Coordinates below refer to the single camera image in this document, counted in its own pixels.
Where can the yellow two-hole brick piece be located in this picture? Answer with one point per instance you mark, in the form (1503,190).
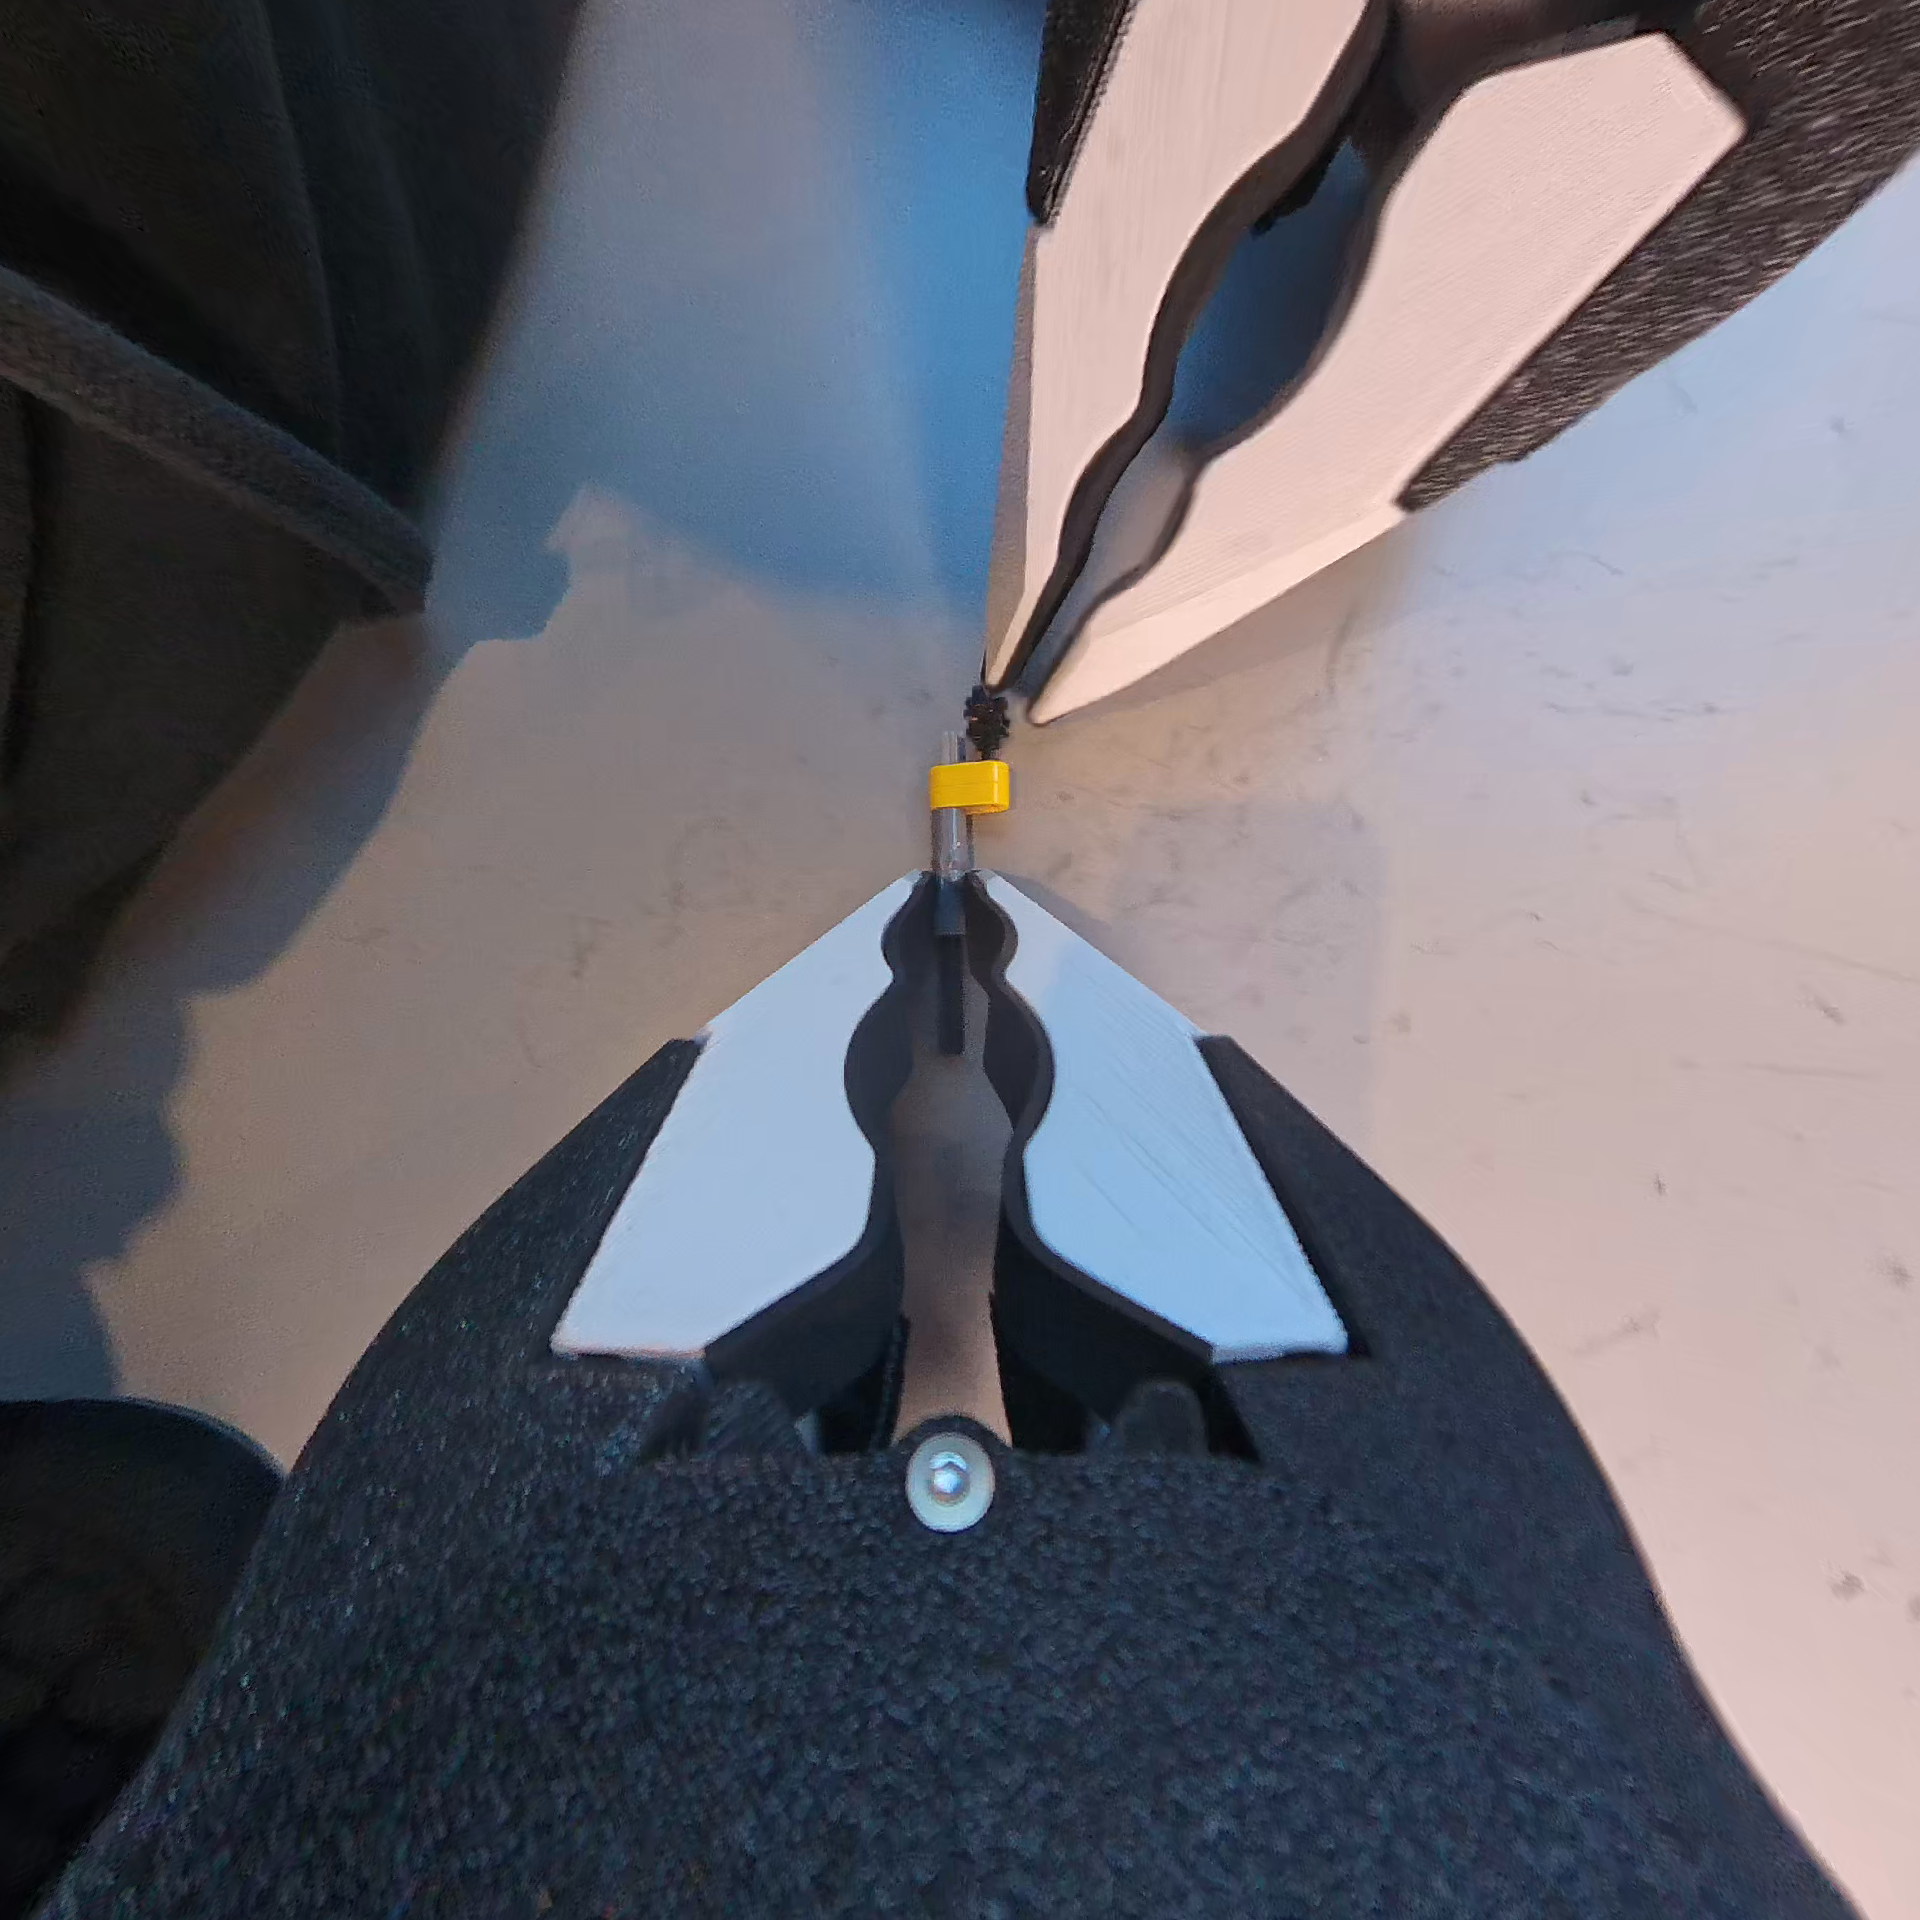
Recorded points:
(961,806)
(961,776)

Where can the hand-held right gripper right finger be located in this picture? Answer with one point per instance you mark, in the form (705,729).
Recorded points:
(1172,1184)

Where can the grey axle pin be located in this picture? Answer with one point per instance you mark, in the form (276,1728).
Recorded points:
(951,855)

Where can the person's black hoodie torso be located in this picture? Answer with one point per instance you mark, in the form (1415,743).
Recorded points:
(182,299)

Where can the black angled connector piece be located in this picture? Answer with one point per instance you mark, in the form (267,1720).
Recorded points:
(989,715)

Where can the grey desk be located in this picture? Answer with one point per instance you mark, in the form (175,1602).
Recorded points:
(1500,975)

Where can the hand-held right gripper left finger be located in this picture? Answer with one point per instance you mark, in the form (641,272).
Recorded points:
(735,1184)

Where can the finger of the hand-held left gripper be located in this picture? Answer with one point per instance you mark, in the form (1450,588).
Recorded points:
(1142,225)
(1500,299)

